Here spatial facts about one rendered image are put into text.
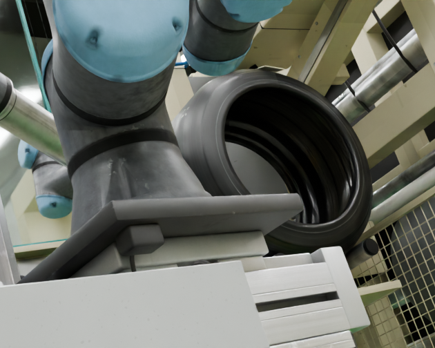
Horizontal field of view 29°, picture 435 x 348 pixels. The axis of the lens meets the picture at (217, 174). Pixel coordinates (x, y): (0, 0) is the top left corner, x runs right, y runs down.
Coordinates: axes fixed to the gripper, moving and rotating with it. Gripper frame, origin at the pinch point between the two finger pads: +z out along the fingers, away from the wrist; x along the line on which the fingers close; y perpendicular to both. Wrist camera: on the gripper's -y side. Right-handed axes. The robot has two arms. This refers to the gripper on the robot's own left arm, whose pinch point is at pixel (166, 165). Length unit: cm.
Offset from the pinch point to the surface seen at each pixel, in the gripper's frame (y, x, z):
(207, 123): 5.9, -11.0, 7.2
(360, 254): -27, -8, 45
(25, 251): 1, 58, -18
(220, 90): 15.5, -11.0, 13.1
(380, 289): -38, -11, 45
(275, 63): 49, 21, 58
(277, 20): 48, -2, 44
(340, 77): 37, 7, 70
